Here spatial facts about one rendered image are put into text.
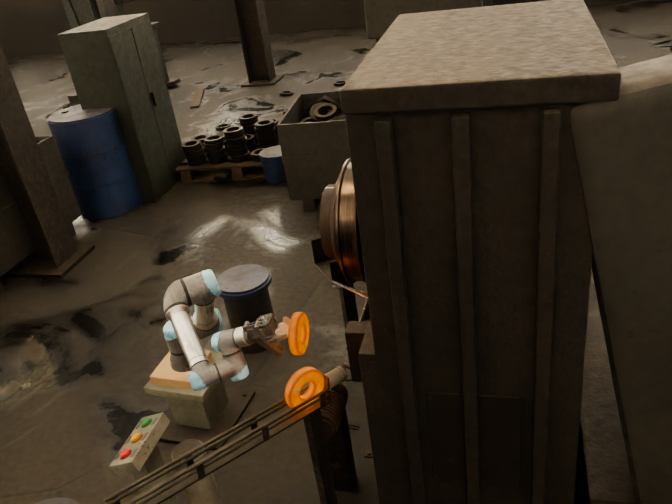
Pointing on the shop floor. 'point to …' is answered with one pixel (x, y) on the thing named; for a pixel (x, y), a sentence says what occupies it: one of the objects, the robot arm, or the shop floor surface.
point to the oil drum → (96, 161)
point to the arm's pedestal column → (206, 415)
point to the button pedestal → (139, 464)
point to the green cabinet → (129, 93)
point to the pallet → (229, 150)
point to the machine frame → (475, 248)
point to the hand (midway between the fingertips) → (298, 329)
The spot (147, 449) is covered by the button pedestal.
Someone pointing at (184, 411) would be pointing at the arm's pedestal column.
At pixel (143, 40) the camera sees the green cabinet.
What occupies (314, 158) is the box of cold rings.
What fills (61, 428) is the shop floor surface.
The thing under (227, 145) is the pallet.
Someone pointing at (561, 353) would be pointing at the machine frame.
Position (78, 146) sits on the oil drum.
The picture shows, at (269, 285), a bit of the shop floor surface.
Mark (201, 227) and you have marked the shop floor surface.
